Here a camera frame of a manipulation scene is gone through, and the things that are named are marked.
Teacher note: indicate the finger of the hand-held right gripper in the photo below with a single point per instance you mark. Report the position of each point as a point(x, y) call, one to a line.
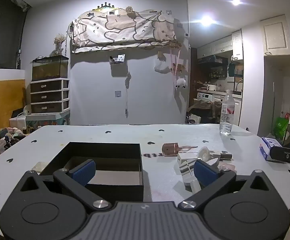
point(282, 154)

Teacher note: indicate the glass fish tank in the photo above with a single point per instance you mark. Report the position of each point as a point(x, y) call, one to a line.
point(50, 68)

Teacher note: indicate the brown lipstick tube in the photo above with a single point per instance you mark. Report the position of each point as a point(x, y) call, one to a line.
point(226, 156)

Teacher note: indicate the white wall socket plate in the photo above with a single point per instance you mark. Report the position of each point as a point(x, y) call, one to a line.
point(117, 94)

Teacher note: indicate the black box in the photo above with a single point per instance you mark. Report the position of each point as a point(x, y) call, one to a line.
point(125, 192)

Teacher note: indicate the gold crown decoration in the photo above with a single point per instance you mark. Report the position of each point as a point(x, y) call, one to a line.
point(105, 7)

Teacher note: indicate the green bag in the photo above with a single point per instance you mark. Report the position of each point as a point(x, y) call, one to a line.
point(279, 128)

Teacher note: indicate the white plastic drawer unit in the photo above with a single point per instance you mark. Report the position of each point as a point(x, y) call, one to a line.
point(49, 96)

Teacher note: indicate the white plastic bag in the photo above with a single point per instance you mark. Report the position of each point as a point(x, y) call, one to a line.
point(162, 66)

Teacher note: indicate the beige flat packet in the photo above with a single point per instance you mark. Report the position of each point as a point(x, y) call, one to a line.
point(39, 166)

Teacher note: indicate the blue white tissue pack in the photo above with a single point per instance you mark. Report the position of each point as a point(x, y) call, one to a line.
point(266, 147)

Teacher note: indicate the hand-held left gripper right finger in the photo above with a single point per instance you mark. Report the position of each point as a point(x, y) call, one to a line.
point(205, 173)

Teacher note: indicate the small white cylinder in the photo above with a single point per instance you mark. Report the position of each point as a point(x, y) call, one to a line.
point(195, 186)

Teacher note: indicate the clear water bottle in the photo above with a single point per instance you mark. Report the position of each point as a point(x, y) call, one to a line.
point(227, 115)

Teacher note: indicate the dark window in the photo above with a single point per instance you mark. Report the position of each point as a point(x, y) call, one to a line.
point(2, 30)

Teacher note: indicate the black tablet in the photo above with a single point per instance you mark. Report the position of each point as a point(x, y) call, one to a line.
point(17, 113)

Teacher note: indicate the pink ribbons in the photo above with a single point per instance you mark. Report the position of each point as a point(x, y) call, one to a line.
point(174, 63)

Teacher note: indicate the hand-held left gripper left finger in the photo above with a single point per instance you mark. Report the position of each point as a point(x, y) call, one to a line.
point(83, 173)

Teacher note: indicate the brown jacket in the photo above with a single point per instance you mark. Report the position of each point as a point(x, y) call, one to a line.
point(205, 107)

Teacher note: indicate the pile of plush toys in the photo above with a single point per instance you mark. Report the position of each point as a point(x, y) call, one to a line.
point(10, 133)

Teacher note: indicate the white charger block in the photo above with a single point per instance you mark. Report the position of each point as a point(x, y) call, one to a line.
point(185, 158)

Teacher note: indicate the white round container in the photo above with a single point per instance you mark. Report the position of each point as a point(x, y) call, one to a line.
point(205, 153)

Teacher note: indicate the dried flowers in vase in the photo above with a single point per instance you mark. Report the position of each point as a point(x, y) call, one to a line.
point(59, 42)

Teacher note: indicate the white upper cabinet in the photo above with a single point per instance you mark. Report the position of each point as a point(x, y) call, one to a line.
point(276, 33)

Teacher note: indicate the pink pouch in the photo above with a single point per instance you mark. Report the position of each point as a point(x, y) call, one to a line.
point(226, 167)

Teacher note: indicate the printed cartoon cloth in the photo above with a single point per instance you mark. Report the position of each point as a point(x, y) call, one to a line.
point(125, 27)

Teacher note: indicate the white plush sheep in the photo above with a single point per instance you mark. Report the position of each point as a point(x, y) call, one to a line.
point(180, 83)

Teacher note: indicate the white washing machine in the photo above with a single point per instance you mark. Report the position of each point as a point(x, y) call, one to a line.
point(207, 97)

